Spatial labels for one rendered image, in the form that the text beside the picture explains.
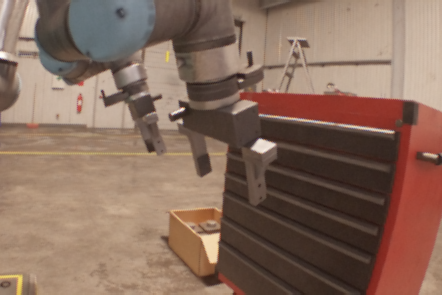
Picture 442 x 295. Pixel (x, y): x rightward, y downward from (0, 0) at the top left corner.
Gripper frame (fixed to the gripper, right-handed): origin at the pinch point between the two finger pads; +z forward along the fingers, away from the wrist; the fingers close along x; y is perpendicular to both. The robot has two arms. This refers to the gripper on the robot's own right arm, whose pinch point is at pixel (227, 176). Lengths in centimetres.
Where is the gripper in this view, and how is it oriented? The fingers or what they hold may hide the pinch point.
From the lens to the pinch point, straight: 51.1
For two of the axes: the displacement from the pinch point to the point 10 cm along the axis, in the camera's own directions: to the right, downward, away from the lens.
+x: 6.5, 2.6, -7.2
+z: 1.5, 8.8, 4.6
